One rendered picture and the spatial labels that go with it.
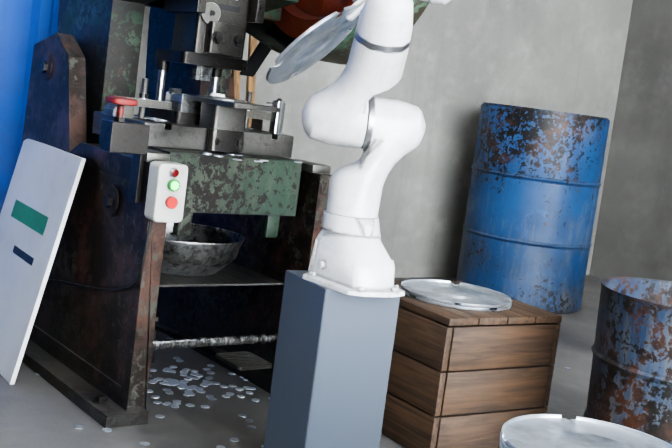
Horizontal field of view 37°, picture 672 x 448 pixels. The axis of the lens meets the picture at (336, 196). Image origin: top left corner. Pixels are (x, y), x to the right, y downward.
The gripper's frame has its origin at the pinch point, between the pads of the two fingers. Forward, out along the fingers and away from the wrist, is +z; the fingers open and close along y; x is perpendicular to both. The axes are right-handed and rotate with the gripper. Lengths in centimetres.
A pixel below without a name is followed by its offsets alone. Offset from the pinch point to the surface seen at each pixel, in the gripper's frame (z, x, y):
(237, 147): 46.5, -3.2, -7.2
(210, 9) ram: 30.4, -2.1, 24.8
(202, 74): 44.5, -9.6, 15.4
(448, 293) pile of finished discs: 27, -14, -69
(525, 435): 9, 84, -90
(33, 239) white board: 106, 3, 7
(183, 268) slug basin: 77, -1, -23
